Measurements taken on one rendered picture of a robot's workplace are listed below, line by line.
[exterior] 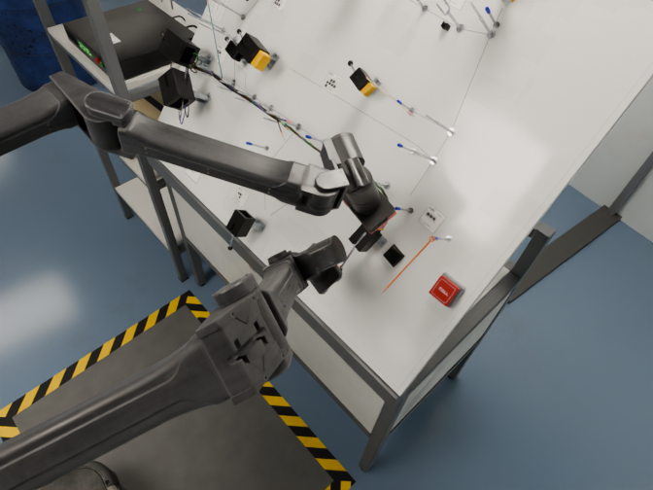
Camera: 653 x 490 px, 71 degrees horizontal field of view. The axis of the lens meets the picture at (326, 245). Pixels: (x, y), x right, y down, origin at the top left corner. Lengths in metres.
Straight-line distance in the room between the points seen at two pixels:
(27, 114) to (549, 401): 2.13
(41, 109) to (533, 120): 0.90
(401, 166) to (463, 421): 1.32
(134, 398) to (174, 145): 0.47
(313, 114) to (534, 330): 1.64
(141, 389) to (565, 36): 0.97
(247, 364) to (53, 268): 2.28
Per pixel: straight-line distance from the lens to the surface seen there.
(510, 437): 2.20
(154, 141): 0.82
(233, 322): 0.44
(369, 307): 1.15
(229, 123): 1.46
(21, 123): 0.88
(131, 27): 1.90
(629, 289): 2.89
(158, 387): 0.44
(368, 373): 1.18
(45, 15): 2.13
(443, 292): 1.04
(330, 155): 0.84
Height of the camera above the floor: 1.94
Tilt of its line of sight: 51 degrees down
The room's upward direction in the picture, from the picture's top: 5 degrees clockwise
